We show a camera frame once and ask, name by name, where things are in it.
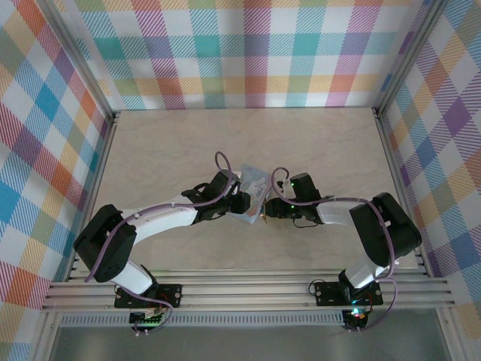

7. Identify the pastel cartoon print tin box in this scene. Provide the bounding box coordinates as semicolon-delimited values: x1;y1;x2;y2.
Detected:
235;162;272;226

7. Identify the grey metal sheet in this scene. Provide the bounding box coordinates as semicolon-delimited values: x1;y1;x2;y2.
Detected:
48;325;452;361

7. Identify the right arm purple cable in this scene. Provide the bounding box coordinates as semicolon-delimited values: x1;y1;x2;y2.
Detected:
270;167;400;334

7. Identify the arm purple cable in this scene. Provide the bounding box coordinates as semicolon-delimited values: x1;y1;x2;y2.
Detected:
270;167;400;334
84;150;241;336

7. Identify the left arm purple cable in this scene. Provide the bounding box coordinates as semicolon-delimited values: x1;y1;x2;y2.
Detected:
84;150;241;336

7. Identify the aluminium extrusion rail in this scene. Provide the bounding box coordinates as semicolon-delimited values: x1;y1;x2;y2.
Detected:
64;267;433;282
40;295;458;313
47;281;452;298

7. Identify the aluminium table side rail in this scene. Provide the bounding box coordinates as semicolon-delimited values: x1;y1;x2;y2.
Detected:
374;108;431;278
63;111;121;281

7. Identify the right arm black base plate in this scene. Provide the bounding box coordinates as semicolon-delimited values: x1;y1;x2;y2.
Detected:
313;281;384;308

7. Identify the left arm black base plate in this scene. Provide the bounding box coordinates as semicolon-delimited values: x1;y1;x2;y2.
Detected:
113;284;183;310

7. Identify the grey slotted cable duct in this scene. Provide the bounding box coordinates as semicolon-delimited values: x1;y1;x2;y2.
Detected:
59;314;346;328

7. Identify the aluminium frame post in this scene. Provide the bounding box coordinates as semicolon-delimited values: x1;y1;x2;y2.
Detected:
35;0;122;118
374;0;452;114

